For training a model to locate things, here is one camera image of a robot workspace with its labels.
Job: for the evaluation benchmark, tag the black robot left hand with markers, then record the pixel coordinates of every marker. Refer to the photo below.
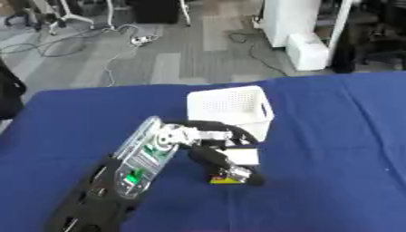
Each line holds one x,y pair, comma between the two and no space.
211,157

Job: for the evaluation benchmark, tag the white box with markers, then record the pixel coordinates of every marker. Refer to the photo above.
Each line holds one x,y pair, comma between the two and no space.
244,156
307,51

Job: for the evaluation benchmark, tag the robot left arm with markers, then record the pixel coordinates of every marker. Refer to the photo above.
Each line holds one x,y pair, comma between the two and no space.
138,157

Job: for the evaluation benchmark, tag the white box on floor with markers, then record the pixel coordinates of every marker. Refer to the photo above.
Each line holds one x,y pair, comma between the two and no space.
307,51

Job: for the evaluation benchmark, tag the small yellow block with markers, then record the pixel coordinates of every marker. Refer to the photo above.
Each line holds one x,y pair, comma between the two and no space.
221,181

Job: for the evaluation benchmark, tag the white perforated plastic basket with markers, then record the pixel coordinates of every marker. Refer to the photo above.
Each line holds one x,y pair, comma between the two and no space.
232,104

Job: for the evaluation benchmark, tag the white power strip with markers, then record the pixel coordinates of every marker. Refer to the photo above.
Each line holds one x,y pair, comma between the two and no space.
144,39

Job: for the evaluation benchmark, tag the black bin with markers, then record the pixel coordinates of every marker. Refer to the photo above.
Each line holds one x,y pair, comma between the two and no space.
154,11

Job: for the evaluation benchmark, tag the white cabinet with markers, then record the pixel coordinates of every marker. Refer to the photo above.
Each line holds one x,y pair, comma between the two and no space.
289,18

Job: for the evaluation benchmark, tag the white stand leg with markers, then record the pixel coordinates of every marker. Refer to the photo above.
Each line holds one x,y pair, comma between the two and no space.
73,16

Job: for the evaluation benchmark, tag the black chair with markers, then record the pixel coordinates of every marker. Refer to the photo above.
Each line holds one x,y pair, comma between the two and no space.
378,36

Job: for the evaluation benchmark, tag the black bag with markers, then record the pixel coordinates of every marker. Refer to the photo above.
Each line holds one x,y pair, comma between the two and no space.
9,93

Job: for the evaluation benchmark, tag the black office chair base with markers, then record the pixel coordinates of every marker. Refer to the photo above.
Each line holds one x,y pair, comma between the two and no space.
26,12

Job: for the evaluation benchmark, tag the white upright post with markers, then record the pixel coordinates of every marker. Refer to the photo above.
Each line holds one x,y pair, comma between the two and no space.
338,30

